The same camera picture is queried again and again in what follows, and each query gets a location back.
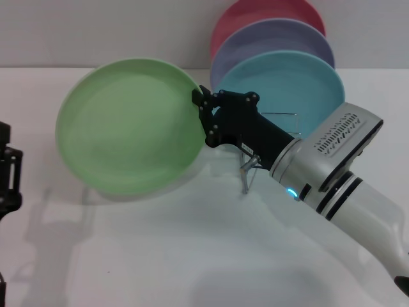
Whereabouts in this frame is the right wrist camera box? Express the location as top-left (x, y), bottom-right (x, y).
top-left (303, 102), bottom-right (383, 193)

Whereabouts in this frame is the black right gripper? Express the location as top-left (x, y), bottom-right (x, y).
top-left (191, 84), bottom-right (295, 171)

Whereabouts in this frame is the green plate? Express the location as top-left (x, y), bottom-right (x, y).
top-left (54, 57), bottom-right (207, 196)

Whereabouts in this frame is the silver cable connector plug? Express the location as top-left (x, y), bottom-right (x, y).
top-left (240, 155), bottom-right (262, 174)

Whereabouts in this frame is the light blue plate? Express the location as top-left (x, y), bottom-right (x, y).
top-left (210, 50), bottom-right (346, 141)

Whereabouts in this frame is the purple plate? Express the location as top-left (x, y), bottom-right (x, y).
top-left (210, 18), bottom-right (336, 90)

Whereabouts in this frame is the red plate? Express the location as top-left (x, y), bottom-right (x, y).
top-left (210, 0), bottom-right (327, 61)

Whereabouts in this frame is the metal wire plate rack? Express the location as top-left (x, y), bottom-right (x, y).
top-left (240, 111), bottom-right (303, 195)

